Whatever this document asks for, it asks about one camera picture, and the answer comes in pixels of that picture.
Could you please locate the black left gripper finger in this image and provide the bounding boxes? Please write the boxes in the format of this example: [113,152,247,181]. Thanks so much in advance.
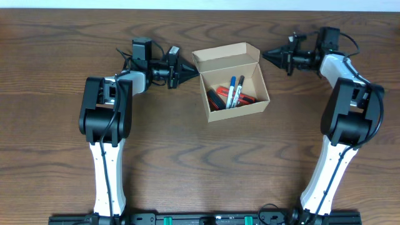
[177,72,199,84]
[179,59,198,74]

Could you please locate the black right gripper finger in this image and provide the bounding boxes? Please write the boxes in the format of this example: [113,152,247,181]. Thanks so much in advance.
[262,54,284,69]
[262,46,284,58]

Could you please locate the cardboard box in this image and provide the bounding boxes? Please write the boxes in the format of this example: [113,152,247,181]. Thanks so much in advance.
[192,42,270,122]

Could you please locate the red utility knife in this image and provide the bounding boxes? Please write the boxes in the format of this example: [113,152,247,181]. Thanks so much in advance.
[216,86,257,106]

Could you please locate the blue whiteboard marker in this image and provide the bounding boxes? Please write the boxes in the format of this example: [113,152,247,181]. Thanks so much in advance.
[226,76,236,109]

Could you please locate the black whiteboard marker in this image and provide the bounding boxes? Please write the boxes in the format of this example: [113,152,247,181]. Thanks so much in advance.
[231,76,245,108]

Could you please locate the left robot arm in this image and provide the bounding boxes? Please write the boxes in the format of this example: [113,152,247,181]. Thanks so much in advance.
[79,37,199,224]

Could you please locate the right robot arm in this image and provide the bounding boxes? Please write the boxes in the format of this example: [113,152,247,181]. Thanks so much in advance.
[262,27,384,224]

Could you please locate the black mounting rail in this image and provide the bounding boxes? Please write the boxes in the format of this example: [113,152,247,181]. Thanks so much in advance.
[48,209,362,225]

